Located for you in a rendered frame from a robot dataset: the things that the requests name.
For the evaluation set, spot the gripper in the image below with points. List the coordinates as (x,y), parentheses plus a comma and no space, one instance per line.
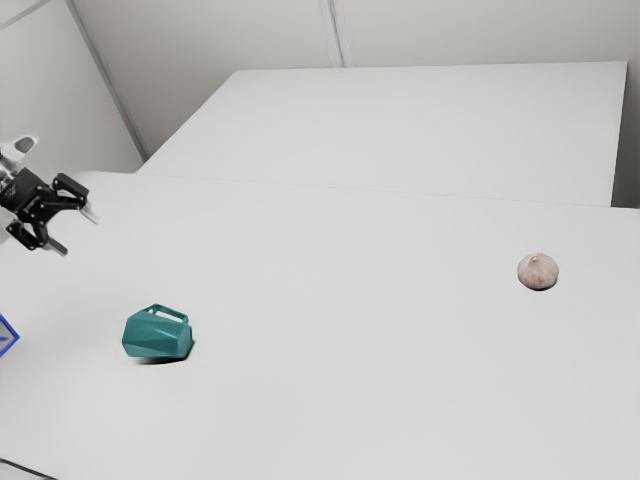
(21,197)

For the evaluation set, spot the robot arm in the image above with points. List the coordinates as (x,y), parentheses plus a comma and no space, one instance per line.
(11,155)

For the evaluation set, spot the teal faceted mug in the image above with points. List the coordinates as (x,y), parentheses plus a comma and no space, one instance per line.
(159,334)

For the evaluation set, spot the blue-edged box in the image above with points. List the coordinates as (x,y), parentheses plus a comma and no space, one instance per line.
(6,336)

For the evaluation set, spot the pale garlic bulb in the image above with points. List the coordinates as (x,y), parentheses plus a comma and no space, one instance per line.
(538,272)

